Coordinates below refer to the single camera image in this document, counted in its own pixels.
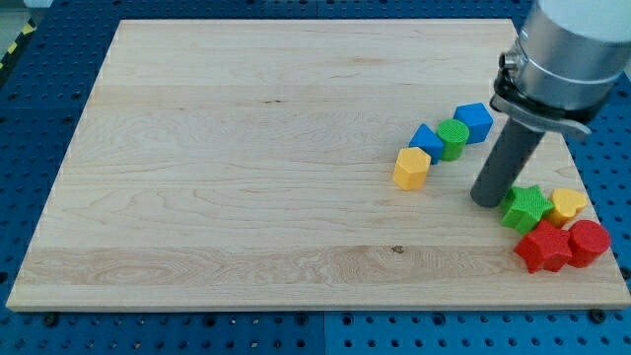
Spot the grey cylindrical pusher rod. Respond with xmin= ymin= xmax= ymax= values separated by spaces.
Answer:
xmin=470 ymin=118 xmax=544 ymax=208

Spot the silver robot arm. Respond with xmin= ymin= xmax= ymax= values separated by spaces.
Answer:
xmin=470 ymin=0 xmax=630 ymax=207

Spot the blue cube block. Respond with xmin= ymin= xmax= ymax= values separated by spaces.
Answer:
xmin=454 ymin=103 xmax=494 ymax=144

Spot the green star block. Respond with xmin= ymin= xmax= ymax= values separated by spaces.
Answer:
xmin=500 ymin=185 xmax=554 ymax=235

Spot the green cylinder block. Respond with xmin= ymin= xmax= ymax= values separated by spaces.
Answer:
xmin=436 ymin=119 xmax=469 ymax=161

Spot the yellow heart block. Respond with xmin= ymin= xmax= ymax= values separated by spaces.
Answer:
xmin=544 ymin=188 xmax=588 ymax=228

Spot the blue triangle block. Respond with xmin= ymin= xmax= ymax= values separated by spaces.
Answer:
xmin=408 ymin=123 xmax=445 ymax=165

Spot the yellow hexagon block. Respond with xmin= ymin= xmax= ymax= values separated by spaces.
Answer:
xmin=392 ymin=147 xmax=431 ymax=190

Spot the red star block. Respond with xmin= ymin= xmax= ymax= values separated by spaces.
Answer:
xmin=514 ymin=220 xmax=573 ymax=273

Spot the red cylinder block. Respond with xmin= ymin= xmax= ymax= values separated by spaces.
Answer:
xmin=568 ymin=220 xmax=611 ymax=268

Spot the light wooden board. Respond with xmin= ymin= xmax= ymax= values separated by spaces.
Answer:
xmin=7 ymin=20 xmax=630 ymax=312

